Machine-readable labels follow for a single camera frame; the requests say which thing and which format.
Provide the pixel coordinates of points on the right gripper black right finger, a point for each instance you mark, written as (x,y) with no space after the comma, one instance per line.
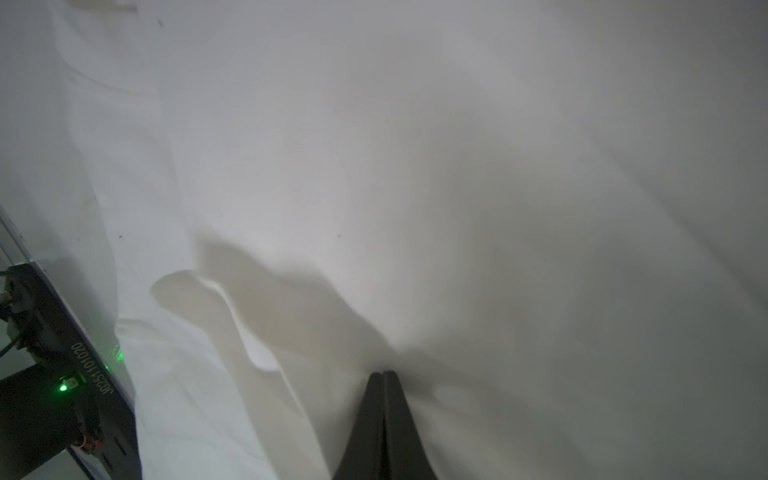
(405,456)

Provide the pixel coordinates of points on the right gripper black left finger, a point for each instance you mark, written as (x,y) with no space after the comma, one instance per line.
(362,456)

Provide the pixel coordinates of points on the white t-shirt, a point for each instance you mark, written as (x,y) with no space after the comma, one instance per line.
(548,217)

